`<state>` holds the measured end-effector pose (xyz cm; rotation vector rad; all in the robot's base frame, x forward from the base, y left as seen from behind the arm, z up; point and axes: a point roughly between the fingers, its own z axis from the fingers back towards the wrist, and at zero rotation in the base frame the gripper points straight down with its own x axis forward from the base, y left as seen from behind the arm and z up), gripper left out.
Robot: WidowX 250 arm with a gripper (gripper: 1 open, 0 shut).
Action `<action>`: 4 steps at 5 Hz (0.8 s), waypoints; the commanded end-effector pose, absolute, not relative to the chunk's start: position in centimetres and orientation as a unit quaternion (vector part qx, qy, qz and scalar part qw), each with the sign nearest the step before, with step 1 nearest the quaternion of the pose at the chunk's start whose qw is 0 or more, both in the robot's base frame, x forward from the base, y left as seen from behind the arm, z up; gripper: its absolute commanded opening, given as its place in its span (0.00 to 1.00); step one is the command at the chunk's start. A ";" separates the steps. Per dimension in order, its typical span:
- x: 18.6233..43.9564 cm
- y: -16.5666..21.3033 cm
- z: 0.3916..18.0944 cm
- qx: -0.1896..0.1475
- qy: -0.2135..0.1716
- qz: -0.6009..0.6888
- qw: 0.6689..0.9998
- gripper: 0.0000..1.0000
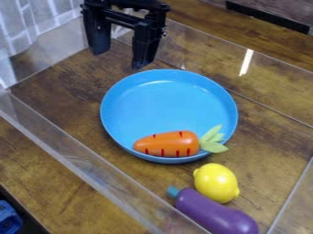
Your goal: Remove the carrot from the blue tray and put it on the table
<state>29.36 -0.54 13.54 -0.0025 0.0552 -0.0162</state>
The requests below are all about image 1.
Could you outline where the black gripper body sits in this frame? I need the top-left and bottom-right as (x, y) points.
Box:
(80, 0), (169, 29)

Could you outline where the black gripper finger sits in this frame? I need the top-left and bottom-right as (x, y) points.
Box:
(82, 12), (110, 55)
(132, 20), (165, 69)

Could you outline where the orange toy carrot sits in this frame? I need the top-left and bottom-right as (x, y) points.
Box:
(133, 124), (228, 157)

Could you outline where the blue round tray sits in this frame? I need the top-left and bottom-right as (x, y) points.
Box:
(100, 69), (238, 164)

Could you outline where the white checkered curtain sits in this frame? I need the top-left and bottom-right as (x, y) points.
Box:
(0, 0), (82, 57)

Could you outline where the yellow toy lemon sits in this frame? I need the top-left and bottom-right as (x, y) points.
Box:
(192, 163), (239, 204)

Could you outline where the purple toy eggplant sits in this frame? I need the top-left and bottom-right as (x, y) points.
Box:
(165, 186), (259, 234)

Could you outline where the blue object at corner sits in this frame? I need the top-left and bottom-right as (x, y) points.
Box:
(0, 200), (22, 234)

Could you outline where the clear acrylic enclosure wall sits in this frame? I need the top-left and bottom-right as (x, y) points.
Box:
(0, 5), (313, 234)

